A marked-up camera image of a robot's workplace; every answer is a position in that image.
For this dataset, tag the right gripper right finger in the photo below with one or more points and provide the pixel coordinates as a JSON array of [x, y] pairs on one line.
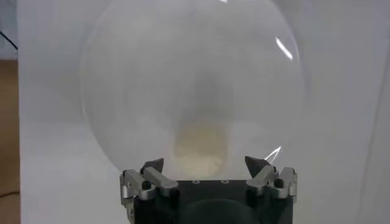
[[262, 178]]

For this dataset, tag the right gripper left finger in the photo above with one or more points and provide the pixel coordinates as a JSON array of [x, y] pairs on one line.
[[158, 179]]

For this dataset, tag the white steamed baozi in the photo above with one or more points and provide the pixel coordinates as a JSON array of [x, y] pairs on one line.
[[201, 149]]

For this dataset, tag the white round plate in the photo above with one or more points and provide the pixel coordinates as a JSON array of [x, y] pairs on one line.
[[152, 61]]

